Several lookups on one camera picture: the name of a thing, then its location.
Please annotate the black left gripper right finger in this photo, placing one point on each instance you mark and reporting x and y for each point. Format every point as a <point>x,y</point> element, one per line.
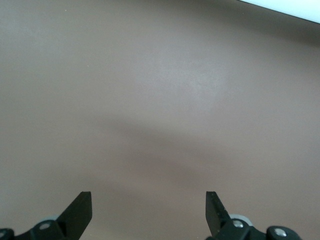
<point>216,220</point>

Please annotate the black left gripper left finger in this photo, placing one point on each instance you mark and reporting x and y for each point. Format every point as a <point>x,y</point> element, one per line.
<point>75,220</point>

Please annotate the brown table mat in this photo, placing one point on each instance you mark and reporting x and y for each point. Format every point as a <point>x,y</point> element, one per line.
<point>125,100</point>

